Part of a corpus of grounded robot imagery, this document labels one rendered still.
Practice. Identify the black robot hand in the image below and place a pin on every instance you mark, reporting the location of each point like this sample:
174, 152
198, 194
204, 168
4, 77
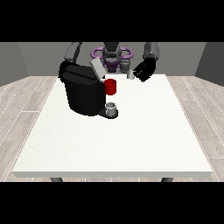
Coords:
61, 71
146, 69

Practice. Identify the small grey coffee pod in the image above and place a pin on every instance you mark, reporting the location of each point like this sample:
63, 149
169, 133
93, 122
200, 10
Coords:
130, 75

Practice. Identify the black coffee machine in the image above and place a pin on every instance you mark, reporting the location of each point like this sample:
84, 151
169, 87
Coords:
83, 93

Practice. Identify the pale grey machine lid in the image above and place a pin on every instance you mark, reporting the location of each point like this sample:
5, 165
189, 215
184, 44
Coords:
97, 67

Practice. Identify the red pod holder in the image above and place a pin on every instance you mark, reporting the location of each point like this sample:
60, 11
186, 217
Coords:
110, 87

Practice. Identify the grey robot trunk purple rings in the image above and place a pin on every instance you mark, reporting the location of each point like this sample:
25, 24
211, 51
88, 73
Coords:
110, 55

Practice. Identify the small grey cup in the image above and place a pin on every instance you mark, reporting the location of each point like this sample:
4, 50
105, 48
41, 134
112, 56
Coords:
111, 108

